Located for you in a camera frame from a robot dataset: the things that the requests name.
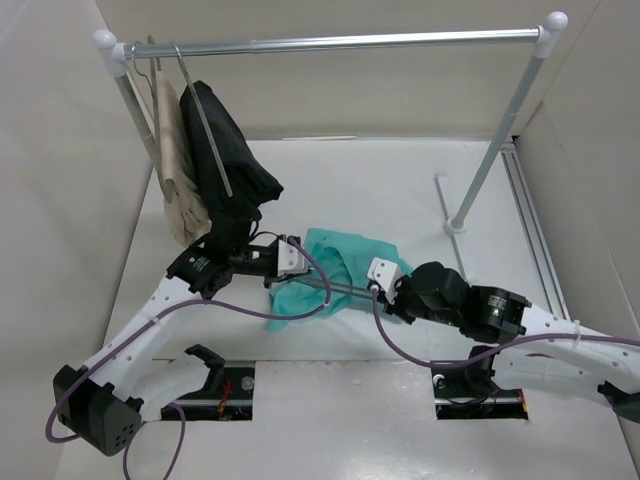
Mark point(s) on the metal clothes hanger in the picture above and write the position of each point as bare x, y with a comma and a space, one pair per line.
313, 279

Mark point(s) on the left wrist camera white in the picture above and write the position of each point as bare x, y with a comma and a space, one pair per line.
290, 261

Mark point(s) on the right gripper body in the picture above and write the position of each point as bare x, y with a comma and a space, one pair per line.
408, 304

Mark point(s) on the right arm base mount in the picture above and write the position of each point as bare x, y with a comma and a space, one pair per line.
469, 393

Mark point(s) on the beige hanging garment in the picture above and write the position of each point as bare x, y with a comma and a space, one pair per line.
183, 207

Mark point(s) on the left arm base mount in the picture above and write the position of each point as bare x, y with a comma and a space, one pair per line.
227, 394

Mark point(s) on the metal hanger with beige garment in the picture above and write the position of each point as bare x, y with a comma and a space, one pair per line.
151, 79

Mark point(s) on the white and chrome clothes rack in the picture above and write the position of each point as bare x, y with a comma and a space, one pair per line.
117, 57

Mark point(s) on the black hanging garment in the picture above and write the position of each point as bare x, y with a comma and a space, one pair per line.
252, 185

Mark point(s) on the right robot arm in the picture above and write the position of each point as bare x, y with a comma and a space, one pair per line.
518, 345

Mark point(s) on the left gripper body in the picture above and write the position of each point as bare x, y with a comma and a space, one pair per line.
254, 260

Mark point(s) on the teal t shirt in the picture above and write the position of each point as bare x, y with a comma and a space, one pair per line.
344, 257

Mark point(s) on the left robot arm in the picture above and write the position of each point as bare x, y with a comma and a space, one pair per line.
112, 394

